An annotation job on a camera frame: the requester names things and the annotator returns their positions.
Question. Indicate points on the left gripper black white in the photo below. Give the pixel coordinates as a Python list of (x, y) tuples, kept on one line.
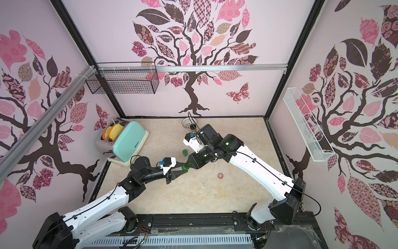
[(173, 175)]

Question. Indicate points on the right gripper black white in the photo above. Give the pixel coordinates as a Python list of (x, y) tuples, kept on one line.
[(194, 161)]

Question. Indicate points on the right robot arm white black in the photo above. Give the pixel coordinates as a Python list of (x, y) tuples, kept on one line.
[(287, 192)]

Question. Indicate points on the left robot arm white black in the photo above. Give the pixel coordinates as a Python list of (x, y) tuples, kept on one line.
[(109, 213)]

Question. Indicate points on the black white patterned bowl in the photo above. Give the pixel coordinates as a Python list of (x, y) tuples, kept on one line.
[(187, 122)]

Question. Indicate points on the mint green toaster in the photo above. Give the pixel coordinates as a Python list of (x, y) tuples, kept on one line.
[(130, 141)]

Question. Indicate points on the white slotted cable duct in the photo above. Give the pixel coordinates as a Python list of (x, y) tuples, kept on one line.
[(176, 240)]

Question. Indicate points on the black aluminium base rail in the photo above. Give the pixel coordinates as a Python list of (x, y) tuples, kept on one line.
[(238, 222)]

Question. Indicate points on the black wire wall basket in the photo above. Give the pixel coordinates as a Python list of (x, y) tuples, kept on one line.
[(136, 79)]

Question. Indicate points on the white wire wall shelf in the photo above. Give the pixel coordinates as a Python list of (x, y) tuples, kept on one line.
[(311, 131)]

